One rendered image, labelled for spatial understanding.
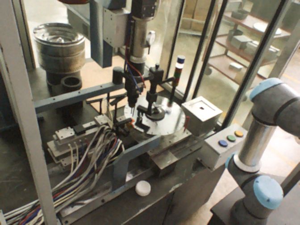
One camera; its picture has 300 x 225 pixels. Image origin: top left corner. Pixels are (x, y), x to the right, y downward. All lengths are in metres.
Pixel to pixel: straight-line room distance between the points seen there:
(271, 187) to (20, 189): 1.06
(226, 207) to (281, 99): 0.62
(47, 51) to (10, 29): 1.09
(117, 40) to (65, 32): 0.87
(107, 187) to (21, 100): 0.71
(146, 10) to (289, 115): 0.57
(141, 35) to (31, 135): 0.52
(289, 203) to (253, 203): 1.38
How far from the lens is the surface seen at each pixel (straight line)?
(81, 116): 1.43
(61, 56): 1.61
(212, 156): 1.32
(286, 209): 2.47
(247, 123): 1.49
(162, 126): 1.23
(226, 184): 2.37
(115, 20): 0.93
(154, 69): 1.05
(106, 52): 1.06
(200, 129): 1.46
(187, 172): 1.33
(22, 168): 1.33
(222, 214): 1.26
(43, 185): 0.83
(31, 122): 0.64
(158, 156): 1.25
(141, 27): 0.93
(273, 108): 0.88
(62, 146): 1.26
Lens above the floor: 1.76
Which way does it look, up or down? 39 degrees down
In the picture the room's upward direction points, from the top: 11 degrees clockwise
